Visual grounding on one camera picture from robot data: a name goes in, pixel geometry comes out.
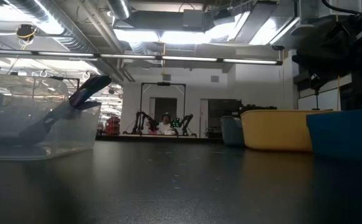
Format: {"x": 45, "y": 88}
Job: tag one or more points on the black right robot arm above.
{"x": 339, "y": 46}

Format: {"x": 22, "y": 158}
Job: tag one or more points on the black background robot arm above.
{"x": 141, "y": 119}
{"x": 185, "y": 121}

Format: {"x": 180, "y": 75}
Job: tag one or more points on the person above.
{"x": 165, "y": 126}

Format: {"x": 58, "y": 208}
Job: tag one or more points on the grey-blue plastic bin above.
{"x": 230, "y": 130}

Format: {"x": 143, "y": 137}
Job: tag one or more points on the red tool cart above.
{"x": 113, "y": 126}

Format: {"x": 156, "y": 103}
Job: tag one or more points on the long ceiling light bar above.
{"x": 131, "y": 56}

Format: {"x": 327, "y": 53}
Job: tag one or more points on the yellow plastic bin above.
{"x": 277, "y": 130}

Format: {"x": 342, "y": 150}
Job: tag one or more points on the clear plastic bin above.
{"x": 59, "y": 140}

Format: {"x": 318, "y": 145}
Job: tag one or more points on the black tripod stand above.
{"x": 316, "y": 99}

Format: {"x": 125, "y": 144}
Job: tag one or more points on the white board panel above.
{"x": 327, "y": 101}

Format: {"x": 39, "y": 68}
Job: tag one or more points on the blue plastic bin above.
{"x": 345, "y": 133}

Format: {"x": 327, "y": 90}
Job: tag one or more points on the black gantry frame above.
{"x": 163, "y": 84}

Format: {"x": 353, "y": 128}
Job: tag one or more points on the silver ventilation duct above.
{"x": 74, "y": 34}

